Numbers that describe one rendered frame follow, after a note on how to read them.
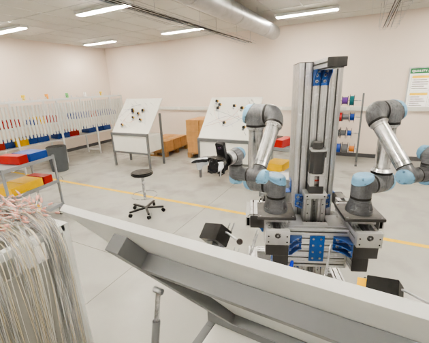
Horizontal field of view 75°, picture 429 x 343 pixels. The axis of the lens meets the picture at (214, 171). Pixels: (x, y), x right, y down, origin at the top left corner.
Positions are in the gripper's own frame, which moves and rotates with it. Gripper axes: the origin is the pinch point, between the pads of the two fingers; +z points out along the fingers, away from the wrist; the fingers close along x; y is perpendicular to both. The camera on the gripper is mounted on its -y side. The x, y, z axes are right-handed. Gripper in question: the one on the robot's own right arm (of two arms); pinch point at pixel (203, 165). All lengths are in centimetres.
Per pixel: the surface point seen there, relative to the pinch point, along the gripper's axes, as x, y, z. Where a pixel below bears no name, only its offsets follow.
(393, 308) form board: -71, -18, 65
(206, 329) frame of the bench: -17, 76, 13
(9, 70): 818, 21, -273
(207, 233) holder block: -37, -7, 52
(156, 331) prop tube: -27, 25, 59
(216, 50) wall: 415, -73, -653
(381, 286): -72, -6, 44
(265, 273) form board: -56, -15, 65
